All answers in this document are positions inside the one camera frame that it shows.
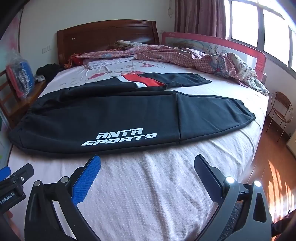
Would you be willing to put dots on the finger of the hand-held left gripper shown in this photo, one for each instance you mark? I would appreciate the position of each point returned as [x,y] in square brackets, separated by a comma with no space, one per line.
[22,173]
[4,172]

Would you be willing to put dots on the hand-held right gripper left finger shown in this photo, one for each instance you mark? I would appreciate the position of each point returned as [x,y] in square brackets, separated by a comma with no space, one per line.
[87,179]

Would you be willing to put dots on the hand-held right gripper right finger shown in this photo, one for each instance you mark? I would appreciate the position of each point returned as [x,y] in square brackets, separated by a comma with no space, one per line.
[208,177]

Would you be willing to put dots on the black pants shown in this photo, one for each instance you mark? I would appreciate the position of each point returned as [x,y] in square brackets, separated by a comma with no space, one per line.
[115,115]

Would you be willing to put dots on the white floral bed sheet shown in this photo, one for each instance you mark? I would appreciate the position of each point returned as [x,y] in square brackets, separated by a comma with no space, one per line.
[150,197]

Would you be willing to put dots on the wooden chair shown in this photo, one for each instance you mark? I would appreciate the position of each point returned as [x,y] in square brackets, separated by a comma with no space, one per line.
[27,104]

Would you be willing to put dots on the pale cabinet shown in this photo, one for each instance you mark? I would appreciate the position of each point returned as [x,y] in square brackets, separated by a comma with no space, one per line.
[292,146]

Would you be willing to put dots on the plastic bag of clothes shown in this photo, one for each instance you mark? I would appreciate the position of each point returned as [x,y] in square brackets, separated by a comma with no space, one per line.
[20,74]

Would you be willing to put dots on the black clothes pile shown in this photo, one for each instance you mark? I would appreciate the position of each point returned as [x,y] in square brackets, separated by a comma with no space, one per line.
[49,70]

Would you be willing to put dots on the floral pillow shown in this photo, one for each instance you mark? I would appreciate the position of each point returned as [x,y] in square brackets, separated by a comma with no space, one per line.
[108,62]

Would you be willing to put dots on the red cushion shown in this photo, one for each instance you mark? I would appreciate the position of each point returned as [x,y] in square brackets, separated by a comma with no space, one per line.
[77,60]

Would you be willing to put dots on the checkered patterned quilt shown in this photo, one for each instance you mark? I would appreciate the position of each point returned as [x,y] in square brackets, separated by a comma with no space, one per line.
[161,52]

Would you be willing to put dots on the wooden headboard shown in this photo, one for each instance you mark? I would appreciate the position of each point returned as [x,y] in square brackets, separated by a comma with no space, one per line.
[104,34]

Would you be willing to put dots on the window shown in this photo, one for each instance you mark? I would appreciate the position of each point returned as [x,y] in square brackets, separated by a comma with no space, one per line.
[272,30]

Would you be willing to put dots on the brown curtain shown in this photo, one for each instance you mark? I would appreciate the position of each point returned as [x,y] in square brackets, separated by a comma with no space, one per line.
[198,16]

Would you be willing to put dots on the red bed rail guard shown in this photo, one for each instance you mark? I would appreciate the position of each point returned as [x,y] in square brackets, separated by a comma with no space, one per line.
[185,38]

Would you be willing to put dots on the wall ornament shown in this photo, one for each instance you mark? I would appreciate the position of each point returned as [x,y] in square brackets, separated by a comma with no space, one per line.
[170,11]

